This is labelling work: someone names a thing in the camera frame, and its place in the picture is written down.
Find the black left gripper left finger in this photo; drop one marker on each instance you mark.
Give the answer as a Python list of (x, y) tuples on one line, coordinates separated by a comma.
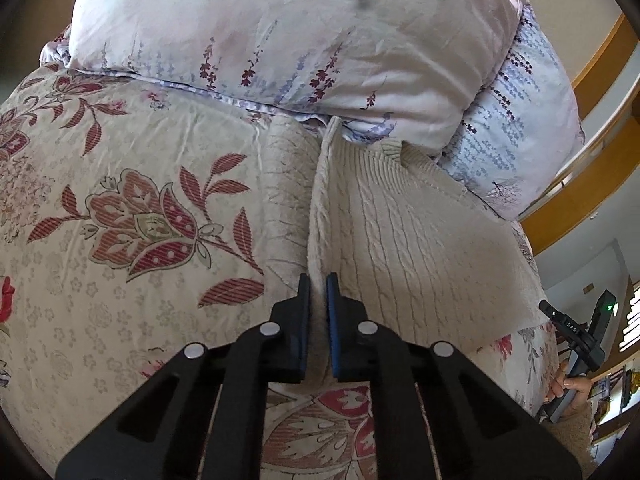
[(274, 351)]

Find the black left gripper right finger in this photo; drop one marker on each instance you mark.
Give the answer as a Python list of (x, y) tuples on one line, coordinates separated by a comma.
[(403, 378)]

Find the beige cable knit sweater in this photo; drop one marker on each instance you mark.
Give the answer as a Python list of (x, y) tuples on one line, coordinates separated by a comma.
[(426, 257)]

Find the person's right hand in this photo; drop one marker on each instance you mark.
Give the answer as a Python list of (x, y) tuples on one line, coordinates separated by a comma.
[(561, 383)]

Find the floral cream bedspread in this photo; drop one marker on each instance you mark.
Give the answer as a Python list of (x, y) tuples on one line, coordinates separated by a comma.
[(132, 224)]

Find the mauve lower pillow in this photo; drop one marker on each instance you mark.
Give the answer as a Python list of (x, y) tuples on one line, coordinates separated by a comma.
[(521, 129)]

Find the pink tree print pillow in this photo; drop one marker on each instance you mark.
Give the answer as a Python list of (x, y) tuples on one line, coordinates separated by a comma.
[(402, 68)]

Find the yellow wooden bed frame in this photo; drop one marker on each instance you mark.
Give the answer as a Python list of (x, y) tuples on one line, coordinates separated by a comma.
[(608, 159)]

